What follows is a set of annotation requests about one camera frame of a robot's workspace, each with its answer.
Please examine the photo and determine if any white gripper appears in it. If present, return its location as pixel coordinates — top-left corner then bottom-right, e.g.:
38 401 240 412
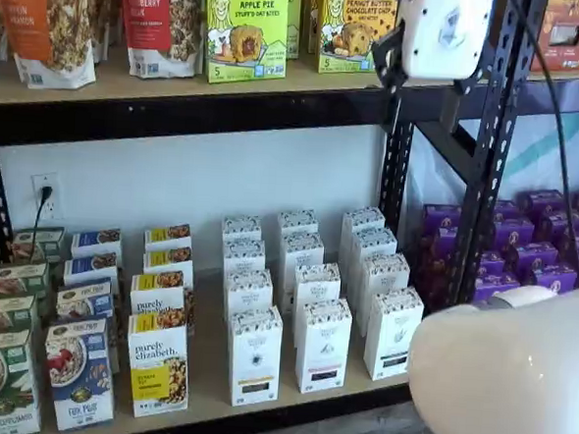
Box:
368 0 489 100

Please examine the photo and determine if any white box yellow strip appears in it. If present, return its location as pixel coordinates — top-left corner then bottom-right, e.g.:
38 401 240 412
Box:
220 213 265 246
222 265 276 321
222 301 286 410
221 237 269 280

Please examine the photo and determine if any yellow Bobo's peanut butter box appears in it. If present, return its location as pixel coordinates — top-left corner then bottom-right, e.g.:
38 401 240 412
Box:
317 0 401 79
299 0 327 67

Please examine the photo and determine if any green Bobo's apple pie box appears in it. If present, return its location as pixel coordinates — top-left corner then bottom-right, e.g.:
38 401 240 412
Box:
283 0 305 61
200 0 291 88

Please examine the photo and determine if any orange snack box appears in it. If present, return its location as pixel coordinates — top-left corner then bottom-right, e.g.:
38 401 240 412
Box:
530 0 579 76

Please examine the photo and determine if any white box green strip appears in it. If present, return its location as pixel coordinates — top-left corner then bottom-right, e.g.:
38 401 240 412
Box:
356 251 413 340
338 204 388 278
361 283 427 384
347 225 400 284

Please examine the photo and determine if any yellow Purely Elizabeth box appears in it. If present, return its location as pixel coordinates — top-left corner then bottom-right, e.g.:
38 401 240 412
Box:
140 243 196 284
121 308 195 421
126 266 199 338
142 220 193 255

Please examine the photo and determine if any blue Nature's Path oatmeal box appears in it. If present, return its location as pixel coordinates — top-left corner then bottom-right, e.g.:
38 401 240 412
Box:
54 274 119 326
38 313 122 434
62 248 122 288
69 224 125 262

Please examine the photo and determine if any green Nature's Path cereal box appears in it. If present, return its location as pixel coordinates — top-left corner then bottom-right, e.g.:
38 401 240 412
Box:
0 293 41 341
0 327 48 434
0 258 52 305
9 223 68 269

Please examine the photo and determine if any translucent plastic sheet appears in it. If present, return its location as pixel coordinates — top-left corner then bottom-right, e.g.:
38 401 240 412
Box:
404 66 579 226

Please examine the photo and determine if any red label granola bag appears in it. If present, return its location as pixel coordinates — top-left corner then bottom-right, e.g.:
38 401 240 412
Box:
112 0 207 81

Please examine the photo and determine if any orange label granola bag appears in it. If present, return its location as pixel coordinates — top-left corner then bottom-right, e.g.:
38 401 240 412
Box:
0 0 102 93
81 0 122 66

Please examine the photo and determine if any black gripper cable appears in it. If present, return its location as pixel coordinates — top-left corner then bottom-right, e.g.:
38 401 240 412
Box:
496 0 579 291

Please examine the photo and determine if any black plug with cord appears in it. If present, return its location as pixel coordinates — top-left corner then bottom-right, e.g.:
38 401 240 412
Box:
30 185 53 258

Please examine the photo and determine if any white wall outlet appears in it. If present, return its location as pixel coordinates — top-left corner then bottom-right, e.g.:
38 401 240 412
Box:
27 171 60 222

